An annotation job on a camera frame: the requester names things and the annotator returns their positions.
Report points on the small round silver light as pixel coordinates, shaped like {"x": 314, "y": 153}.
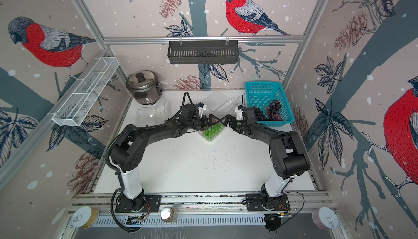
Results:
{"x": 168, "y": 214}

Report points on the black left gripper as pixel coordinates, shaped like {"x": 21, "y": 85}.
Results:
{"x": 210, "y": 119}

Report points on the silver rice cooker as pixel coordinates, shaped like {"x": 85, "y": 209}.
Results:
{"x": 145, "y": 87}

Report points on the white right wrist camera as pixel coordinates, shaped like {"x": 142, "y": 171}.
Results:
{"x": 239, "y": 112}

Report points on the black grape bunch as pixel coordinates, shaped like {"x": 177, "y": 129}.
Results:
{"x": 260, "y": 116}

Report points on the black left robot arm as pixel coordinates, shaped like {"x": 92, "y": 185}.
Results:
{"x": 125, "y": 152}

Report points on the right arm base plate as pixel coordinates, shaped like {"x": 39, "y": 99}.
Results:
{"x": 262, "y": 202}

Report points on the green grape bunch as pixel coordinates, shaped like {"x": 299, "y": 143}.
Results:
{"x": 212, "y": 131}

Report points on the white tape roll left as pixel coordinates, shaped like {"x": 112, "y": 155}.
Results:
{"x": 85, "y": 217}

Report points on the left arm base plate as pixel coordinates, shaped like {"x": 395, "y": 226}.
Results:
{"x": 142, "y": 203}

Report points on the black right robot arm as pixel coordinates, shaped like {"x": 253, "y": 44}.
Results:
{"x": 286, "y": 150}

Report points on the dark purple grape bunch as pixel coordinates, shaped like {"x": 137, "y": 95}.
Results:
{"x": 272, "y": 111}

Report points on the black hanging wire basket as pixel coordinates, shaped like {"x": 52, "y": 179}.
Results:
{"x": 203, "y": 52}

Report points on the white tape roll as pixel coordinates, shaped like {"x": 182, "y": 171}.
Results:
{"x": 85, "y": 217}
{"x": 325, "y": 218}

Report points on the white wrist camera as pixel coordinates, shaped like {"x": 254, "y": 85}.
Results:
{"x": 239, "y": 112}
{"x": 201, "y": 107}

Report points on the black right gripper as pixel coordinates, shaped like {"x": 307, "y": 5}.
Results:
{"x": 228, "y": 116}

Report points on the clear clamshell container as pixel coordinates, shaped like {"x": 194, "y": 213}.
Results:
{"x": 220, "y": 105}
{"x": 154, "y": 114}
{"x": 212, "y": 131}

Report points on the teal plastic basket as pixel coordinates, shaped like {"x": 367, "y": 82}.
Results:
{"x": 269, "y": 98}

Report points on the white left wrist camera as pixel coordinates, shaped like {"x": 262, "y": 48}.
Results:
{"x": 201, "y": 107}

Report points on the white tape roll right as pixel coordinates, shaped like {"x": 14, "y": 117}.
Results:
{"x": 325, "y": 218}

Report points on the white wire mesh shelf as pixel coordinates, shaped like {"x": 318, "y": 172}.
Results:
{"x": 77, "y": 106}

